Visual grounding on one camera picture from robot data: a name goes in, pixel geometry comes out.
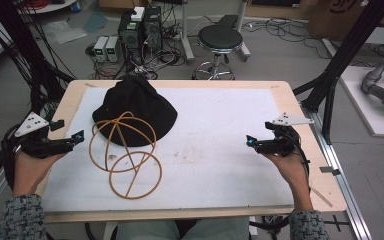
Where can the white board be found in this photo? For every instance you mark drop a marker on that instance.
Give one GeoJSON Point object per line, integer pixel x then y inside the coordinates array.
{"type": "Point", "coordinates": [363, 106]}

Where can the white foam mat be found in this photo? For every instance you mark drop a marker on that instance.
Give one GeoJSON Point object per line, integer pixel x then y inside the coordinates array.
{"type": "Point", "coordinates": [220, 150]}

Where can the black round stool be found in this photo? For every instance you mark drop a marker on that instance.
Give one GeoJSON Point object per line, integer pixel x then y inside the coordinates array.
{"type": "Point", "coordinates": [220, 38]}

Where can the cardboard box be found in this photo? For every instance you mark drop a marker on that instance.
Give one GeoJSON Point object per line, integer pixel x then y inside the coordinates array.
{"type": "Point", "coordinates": [326, 16]}

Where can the person's left hand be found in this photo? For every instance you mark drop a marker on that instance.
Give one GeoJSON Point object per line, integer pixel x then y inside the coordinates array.
{"type": "Point", "coordinates": [30, 173]}

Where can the strip of tan tape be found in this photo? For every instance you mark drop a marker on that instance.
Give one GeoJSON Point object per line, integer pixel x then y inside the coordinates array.
{"type": "Point", "coordinates": [321, 197]}

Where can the clear plastic sheet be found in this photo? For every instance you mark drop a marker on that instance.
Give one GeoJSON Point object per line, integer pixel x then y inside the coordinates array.
{"type": "Point", "coordinates": [63, 31]}

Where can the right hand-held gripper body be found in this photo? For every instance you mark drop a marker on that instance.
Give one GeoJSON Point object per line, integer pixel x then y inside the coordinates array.
{"type": "Point", "coordinates": [281, 141]}

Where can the aluminium rail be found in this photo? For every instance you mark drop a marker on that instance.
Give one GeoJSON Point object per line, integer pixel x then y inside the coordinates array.
{"type": "Point", "coordinates": [340, 173]}

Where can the white round table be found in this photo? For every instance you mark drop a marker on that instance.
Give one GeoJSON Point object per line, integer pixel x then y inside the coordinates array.
{"type": "Point", "coordinates": [46, 6]}

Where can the black fabric hat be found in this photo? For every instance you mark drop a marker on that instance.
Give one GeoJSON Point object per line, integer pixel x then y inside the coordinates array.
{"type": "Point", "coordinates": [136, 111]}

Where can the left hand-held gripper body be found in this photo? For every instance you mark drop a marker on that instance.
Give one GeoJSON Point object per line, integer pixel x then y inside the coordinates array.
{"type": "Point", "coordinates": [33, 146]}

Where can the grey power supply unit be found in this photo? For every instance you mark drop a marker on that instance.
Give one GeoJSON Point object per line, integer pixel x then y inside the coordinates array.
{"type": "Point", "coordinates": [100, 48]}
{"type": "Point", "coordinates": [112, 48]}

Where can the grey metal bracket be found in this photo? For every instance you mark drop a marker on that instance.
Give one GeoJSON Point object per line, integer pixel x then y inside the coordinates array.
{"type": "Point", "coordinates": [330, 170]}

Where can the person's right hand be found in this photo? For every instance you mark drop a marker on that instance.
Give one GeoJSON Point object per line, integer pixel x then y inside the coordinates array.
{"type": "Point", "coordinates": [290, 173]}

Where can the person's legs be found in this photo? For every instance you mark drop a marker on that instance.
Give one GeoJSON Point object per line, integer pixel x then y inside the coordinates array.
{"type": "Point", "coordinates": [183, 230]}

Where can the black metal frame post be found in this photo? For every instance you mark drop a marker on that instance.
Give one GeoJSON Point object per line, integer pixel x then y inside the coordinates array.
{"type": "Point", "coordinates": [343, 56]}
{"type": "Point", "coordinates": [23, 50]}

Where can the black computer tower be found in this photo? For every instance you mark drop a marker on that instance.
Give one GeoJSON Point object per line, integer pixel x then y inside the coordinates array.
{"type": "Point", "coordinates": [130, 38]}
{"type": "Point", "coordinates": [152, 28]}

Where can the white metal stand leg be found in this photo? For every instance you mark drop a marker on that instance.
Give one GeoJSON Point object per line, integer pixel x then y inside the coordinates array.
{"type": "Point", "coordinates": [243, 40]}
{"type": "Point", "coordinates": [186, 36]}

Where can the blue-grey sheet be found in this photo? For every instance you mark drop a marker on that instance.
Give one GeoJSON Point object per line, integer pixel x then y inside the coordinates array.
{"type": "Point", "coordinates": [95, 21]}

